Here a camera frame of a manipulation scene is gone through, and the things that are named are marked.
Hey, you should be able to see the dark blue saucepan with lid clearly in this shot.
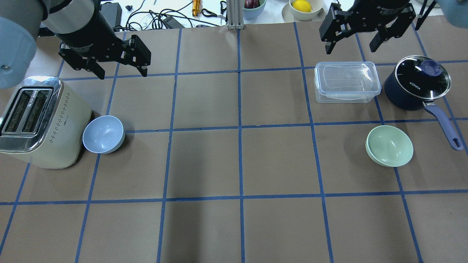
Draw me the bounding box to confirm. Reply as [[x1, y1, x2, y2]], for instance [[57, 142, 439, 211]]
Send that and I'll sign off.
[[383, 55, 464, 151]]

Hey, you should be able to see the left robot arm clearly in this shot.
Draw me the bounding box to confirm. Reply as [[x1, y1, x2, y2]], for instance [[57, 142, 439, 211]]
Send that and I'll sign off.
[[0, 0, 151, 89]]

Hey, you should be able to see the black power adapter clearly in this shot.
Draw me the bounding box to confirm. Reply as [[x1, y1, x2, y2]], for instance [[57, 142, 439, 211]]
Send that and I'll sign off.
[[100, 2, 122, 32]]

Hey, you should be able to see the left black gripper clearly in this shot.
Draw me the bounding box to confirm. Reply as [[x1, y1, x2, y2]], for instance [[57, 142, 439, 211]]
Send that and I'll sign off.
[[53, 5, 151, 80]]

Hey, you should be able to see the clear plastic food container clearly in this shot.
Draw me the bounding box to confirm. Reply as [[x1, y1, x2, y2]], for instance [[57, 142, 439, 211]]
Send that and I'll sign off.
[[314, 61, 382, 103]]

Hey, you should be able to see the blue bowl with fruit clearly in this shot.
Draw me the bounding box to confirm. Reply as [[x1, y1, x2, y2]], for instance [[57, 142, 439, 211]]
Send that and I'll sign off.
[[243, 0, 266, 20]]

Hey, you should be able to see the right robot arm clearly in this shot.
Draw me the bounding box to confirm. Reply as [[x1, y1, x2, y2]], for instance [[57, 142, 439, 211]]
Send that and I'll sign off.
[[319, 0, 468, 54]]

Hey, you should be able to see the bowl with lemon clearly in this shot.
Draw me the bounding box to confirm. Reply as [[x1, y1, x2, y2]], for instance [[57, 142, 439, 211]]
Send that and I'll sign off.
[[282, 0, 325, 22]]

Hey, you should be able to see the cream two-slot toaster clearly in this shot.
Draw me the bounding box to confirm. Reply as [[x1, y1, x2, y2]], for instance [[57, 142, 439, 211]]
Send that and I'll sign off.
[[0, 76, 93, 169]]

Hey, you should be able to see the aluminium frame post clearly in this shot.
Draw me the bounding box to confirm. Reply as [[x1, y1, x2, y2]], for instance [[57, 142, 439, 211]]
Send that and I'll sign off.
[[226, 0, 245, 30]]

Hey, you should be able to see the green bowl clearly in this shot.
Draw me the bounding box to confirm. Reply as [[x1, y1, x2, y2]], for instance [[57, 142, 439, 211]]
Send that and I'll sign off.
[[365, 125, 414, 168]]

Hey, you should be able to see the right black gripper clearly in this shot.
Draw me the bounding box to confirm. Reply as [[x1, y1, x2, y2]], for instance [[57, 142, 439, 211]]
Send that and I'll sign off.
[[319, 0, 416, 55]]

